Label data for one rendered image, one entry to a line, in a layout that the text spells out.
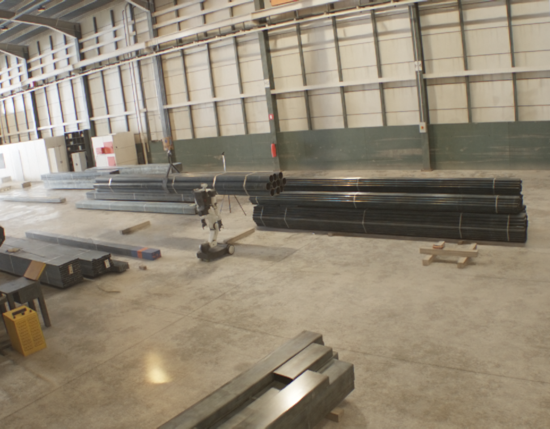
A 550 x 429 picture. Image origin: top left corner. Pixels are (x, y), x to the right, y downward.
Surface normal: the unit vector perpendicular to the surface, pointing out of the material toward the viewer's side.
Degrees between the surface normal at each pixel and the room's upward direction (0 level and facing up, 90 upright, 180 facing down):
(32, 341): 90
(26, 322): 90
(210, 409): 0
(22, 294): 90
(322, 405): 90
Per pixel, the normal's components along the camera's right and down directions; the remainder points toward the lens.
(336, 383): 0.75, 0.06
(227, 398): -0.12, -0.97
